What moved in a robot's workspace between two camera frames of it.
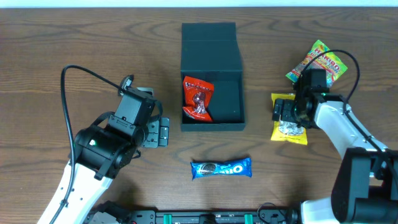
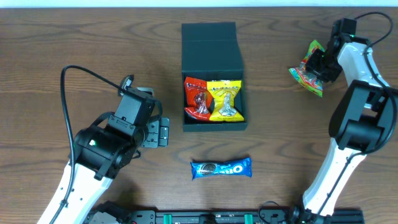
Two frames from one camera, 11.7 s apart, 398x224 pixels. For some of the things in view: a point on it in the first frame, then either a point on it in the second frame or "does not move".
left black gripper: [158, 133] does not move
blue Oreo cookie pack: [201, 168] does not move
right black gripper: [280, 109] -> [321, 70]
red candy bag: [197, 94] does not move
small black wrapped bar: [127, 81] does not move
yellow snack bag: [287, 130] -> [224, 109]
